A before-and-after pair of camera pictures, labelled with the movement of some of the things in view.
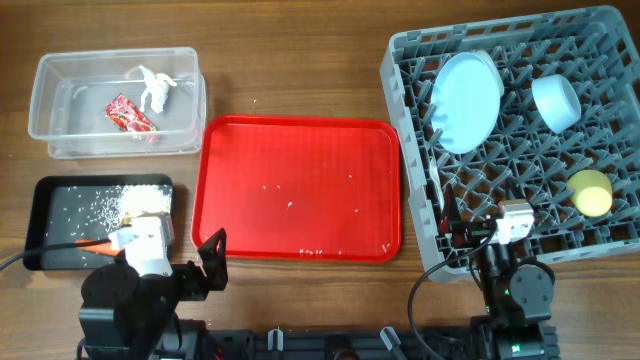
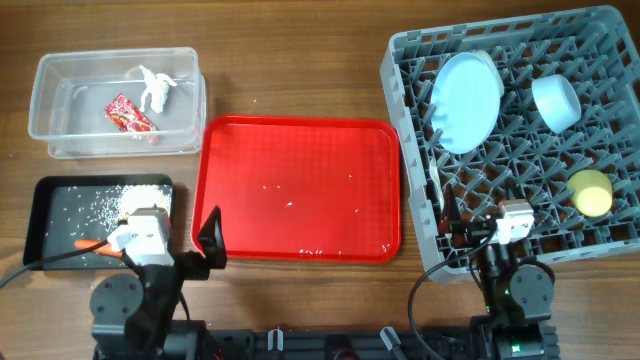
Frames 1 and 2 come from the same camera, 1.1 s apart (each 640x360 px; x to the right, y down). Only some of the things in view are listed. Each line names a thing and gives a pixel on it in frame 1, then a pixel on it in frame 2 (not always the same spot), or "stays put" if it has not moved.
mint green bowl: (491, 60) stays put
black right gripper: (473, 231) stays put
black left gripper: (197, 273) -> (191, 260)
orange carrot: (104, 248) stays put
